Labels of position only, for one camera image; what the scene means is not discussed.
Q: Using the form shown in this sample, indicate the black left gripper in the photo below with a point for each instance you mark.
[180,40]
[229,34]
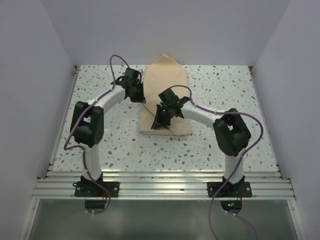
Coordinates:
[140,98]

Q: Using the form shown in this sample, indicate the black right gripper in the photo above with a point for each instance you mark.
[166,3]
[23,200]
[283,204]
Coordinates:
[159,121]

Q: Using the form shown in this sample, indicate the beige cloth mat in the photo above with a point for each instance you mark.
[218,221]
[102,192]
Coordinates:
[160,75]

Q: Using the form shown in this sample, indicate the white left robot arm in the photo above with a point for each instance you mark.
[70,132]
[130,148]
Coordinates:
[87,124]

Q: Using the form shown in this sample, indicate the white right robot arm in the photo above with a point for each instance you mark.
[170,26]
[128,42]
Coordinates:
[231,132]

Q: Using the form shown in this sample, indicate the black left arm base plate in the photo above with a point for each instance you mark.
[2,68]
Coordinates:
[87,188]

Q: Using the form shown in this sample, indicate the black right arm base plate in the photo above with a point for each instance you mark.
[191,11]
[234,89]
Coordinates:
[229,190]

